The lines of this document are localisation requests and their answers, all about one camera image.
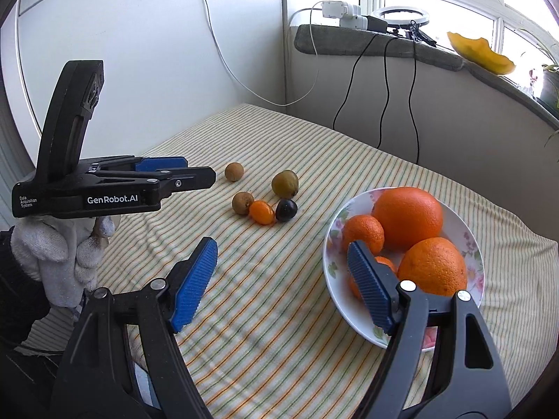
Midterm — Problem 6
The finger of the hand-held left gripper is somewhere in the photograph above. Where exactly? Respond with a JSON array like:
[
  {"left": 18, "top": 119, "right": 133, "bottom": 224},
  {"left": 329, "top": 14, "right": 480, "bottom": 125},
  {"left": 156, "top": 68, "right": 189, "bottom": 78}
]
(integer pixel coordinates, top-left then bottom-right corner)
[
  {"left": 98, "top": 166, "right": 217, "bottom": 193},
  {"left": 89, "top": 156, "right": 189, "bottom": 174}
]

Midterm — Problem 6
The white ring light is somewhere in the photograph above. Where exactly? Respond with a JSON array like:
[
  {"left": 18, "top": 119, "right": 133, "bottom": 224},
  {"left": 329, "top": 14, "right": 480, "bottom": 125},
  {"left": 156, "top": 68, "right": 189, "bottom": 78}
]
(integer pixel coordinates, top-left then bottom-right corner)
[{"left": 372, "top": 5, "right": 433, "bottom": 45}]

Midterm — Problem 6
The black cable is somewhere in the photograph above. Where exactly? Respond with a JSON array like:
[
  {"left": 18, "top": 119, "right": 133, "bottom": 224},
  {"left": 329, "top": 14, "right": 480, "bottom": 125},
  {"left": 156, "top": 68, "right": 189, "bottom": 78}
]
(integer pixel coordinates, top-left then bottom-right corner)
[
  {"left": 377, "top": 37, "right": 399, "bottom": 147},
  {"left": 333, "top": 32, "right": 379, "bottom": 132},
  {"left": 408, "top": 38, "right": 421, "bottom": 165}
]

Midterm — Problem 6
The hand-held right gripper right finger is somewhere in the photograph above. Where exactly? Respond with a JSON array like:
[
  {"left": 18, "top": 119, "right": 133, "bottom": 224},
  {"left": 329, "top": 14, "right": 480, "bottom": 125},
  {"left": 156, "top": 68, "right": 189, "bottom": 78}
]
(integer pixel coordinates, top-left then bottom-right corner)
[{"left": 347, "top": 240, "right": 514, "bottom": 419}]

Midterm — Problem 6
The floral white bowl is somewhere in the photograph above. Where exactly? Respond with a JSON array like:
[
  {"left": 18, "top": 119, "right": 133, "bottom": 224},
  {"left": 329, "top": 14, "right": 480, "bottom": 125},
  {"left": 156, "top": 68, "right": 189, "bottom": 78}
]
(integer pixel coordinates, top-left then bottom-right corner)
[{"left": 322, "top": 188, "right": 486, "bottom": 350}]

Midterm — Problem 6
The small tangerine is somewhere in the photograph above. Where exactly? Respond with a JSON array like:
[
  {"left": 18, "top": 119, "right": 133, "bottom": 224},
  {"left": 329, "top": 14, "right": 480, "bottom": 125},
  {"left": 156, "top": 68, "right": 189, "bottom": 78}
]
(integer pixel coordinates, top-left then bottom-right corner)
[
  {"left": 341, "top": 215, "right": 386, "bottom": 256},
  {"left": 348, "top": 255, "right": 398, "bottom": 302}
]

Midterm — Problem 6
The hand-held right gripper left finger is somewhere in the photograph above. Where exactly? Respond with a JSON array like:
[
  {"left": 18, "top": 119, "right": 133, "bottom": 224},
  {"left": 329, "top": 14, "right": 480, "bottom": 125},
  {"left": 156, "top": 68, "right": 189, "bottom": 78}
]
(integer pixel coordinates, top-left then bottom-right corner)
[{"left": 50, "top": 236, "right": 218, "bottom": 419}]

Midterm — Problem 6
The white window frame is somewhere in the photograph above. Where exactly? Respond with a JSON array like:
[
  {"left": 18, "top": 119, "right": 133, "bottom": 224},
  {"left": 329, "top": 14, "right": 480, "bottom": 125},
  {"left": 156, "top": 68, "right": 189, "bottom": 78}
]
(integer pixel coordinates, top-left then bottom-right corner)
[{"left": 279, "top": 0, "right": 559, "bottom": 68}]

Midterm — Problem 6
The greenish kiwi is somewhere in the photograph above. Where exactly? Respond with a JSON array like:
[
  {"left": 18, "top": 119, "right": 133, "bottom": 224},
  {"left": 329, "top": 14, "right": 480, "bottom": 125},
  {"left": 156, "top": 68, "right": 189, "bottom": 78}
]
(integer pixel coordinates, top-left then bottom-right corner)
[{"left": 271, "top": 170, "right": 300, "bottom": 198}]

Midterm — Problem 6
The long white cable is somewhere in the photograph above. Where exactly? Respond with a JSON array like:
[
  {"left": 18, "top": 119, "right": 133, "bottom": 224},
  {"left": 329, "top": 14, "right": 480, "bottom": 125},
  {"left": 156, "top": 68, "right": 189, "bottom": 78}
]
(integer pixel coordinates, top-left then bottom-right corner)
[{"left": 196, "top": 0, "right": 320, "bottom": 107}]

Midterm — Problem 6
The potted spider plant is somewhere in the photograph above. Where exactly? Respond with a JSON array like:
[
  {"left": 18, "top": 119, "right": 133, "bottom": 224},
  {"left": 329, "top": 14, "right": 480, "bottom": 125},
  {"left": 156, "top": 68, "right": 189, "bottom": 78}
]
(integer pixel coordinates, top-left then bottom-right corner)
[{"left": 517, "top": 30, "right": 559, "bottom": 151}]

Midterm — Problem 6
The speckled orange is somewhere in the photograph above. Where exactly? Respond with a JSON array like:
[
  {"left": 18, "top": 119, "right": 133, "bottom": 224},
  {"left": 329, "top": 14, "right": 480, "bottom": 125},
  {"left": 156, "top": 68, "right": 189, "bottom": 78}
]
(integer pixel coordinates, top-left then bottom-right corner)
[{"left": 397, "top": 237, "right": 469, "bottom": 297}]

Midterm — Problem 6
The striped tablecloth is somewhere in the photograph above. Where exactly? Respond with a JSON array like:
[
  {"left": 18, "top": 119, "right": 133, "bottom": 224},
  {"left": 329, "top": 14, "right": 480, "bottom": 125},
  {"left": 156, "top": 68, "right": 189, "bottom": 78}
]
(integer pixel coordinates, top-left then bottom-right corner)
[{"left": 83, "top": 104, "right": 559, "bottom": 419}]

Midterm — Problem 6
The white power adapter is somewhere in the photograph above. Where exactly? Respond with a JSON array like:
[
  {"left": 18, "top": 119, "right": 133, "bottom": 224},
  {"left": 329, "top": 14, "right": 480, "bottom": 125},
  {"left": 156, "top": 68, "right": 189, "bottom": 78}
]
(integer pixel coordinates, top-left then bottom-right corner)
[{"left": 321, "top": 0, "right": 368, "bottom": 31}]

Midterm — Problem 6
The short white cable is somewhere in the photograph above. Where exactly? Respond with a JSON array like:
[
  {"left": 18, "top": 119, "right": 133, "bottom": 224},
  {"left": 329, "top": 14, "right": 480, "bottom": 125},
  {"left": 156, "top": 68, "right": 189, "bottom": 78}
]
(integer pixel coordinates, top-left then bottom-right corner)
[{"left": 308, "top": 2, "right": 325, "bottom": 58}]

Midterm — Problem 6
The large smooth orange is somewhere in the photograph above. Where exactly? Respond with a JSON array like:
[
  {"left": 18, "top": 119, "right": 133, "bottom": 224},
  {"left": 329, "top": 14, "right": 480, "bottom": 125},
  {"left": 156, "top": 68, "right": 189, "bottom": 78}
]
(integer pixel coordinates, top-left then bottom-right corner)
[{"left": 371, "top": 187, "right": 444, "bottom": 251}]

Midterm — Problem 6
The person's left hand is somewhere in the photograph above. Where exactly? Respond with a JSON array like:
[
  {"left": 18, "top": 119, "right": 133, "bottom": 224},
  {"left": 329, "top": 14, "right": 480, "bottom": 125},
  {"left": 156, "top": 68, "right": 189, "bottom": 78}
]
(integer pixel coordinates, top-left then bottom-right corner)
[{"left": 10, "top": 215, "right": 115, "bottom": 309}]

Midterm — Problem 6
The yellow melon rind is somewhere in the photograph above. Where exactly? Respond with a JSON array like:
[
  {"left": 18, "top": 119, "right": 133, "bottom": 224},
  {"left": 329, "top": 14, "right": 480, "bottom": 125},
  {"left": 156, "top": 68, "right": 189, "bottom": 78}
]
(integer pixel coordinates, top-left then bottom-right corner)
[{"left": 446, "top": 31, "right": 516, "bottom": 75}]

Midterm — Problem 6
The orange kumquat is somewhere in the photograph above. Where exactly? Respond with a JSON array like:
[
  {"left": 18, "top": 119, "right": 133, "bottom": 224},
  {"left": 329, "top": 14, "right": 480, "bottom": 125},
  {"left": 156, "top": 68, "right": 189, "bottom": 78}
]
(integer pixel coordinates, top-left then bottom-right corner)
[{"left": 249, "top": 200, "right": 276, "bottom": 226}]

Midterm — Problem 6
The grey windowsill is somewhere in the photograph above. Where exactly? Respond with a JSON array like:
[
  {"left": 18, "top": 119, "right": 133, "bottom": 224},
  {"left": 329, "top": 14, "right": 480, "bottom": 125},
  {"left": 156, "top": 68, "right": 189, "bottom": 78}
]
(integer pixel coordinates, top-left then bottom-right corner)
[{"left": 295, "top": 24, "right": 559, "bottom": 131}]

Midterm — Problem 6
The dark plum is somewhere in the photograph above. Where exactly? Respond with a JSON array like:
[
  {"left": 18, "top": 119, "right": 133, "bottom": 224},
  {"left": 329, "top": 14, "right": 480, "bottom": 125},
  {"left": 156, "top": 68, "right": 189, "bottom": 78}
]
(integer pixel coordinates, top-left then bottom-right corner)
[{"left": 275, "top": 198, "right": 299, "bottom": 222}]

